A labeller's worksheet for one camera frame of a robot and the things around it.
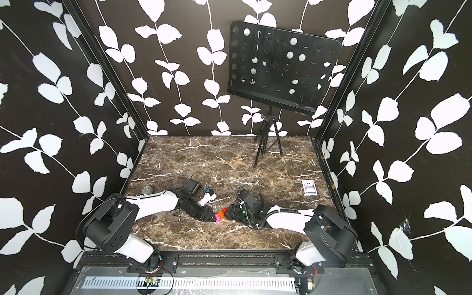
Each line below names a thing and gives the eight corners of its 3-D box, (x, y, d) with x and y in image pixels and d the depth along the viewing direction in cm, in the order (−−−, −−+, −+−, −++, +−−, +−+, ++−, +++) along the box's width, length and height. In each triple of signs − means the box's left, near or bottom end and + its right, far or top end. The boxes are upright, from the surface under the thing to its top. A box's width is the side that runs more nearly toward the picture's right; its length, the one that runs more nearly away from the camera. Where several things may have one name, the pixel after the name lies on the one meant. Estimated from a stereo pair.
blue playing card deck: (304, 196, 96) (306, 194, 95) (301, 181, 102) (302, 179, 100) (316, 196, 97) (317, 194, 95) (312, 181, 102) (313, 179, 101)
